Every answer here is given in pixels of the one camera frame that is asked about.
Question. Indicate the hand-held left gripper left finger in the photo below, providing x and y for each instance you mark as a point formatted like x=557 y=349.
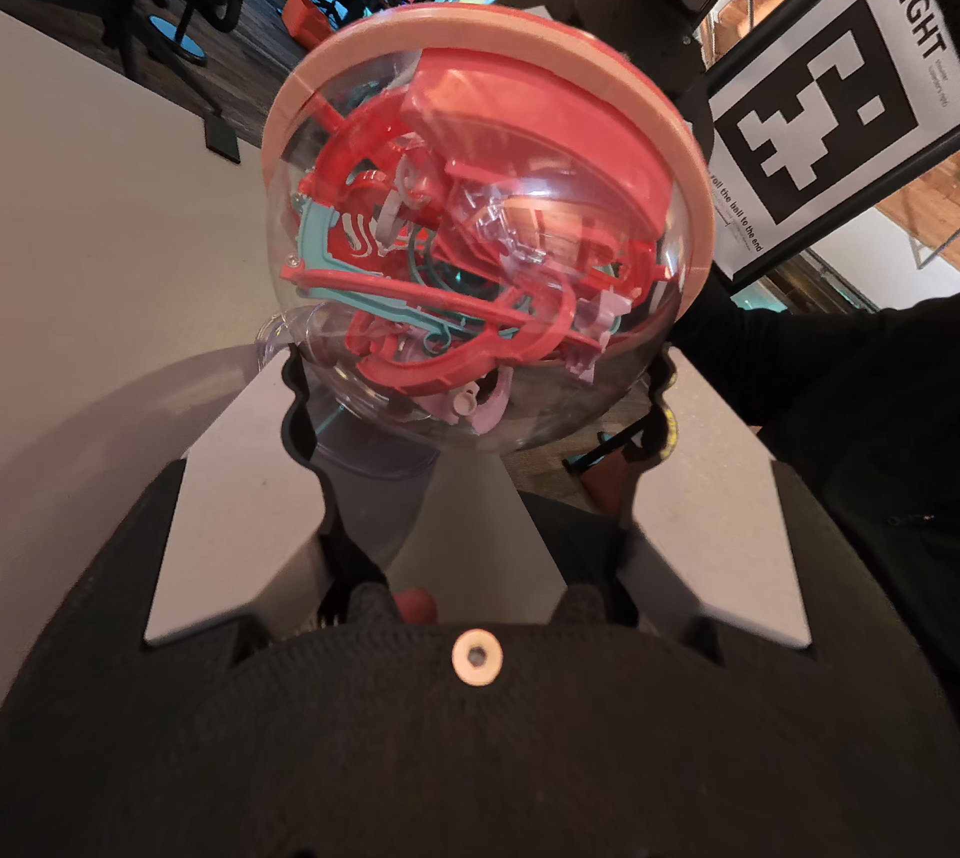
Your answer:
x=240 y=520

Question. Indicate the clear plastic ball stand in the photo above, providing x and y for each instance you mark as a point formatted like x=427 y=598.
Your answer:
x=375 y=457

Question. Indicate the clear red maze ball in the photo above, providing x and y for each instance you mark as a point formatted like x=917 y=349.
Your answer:
x=487 y=160

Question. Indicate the black table clamp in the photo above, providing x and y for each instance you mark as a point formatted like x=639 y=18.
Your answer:
x=221 y=138

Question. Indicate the orange box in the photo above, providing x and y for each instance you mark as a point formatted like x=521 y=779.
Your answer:
x=304 y=22

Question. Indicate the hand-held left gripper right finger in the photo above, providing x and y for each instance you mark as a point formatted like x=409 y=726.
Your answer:
x=712 y=520

